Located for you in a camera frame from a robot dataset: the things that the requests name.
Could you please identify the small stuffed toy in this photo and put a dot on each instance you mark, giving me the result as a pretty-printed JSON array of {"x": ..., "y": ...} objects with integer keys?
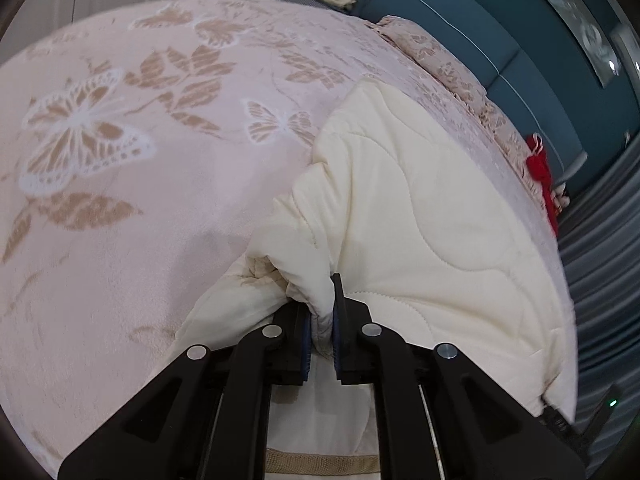
[{"x": 562, "y": 196}]

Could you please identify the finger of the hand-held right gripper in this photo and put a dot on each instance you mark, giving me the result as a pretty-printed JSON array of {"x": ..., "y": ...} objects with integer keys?
[{"x": 556, "y": 419}]

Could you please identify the pink butterfly blanket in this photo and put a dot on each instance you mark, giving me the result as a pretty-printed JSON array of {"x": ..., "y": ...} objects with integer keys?
[{"x": 150, "y": 185}]

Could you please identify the grey curtain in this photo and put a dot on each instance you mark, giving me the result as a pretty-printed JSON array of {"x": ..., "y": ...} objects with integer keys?
[{"x": 605, "y": 270}]

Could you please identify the pink floral pillow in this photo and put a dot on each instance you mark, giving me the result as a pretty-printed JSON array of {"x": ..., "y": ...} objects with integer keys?
[
  {"x": 510, "y": 145},
  {"x": 440, "y": 60}
]

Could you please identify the blue padded headboard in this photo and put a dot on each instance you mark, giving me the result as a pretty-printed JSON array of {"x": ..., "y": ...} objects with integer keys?
[{"x": 500, "y": 25}]

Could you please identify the cream quilted jacket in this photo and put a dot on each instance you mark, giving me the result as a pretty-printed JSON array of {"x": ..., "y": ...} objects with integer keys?
[{"x": 425, "y": 210}]

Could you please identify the silver wall decoration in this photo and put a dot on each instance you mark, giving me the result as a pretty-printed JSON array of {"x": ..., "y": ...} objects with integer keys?
[{"x": 580, "y": 15}]

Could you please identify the red garment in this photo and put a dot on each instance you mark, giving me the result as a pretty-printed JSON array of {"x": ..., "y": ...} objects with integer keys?
[{"x": 542, "y": 170}]

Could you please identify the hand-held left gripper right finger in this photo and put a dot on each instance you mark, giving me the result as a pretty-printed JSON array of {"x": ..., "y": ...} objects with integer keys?
[{"x": 338, "y": 345}]

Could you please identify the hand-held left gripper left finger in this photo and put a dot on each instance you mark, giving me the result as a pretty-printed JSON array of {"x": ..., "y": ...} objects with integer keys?
[{"x": 305, "y": 347}]

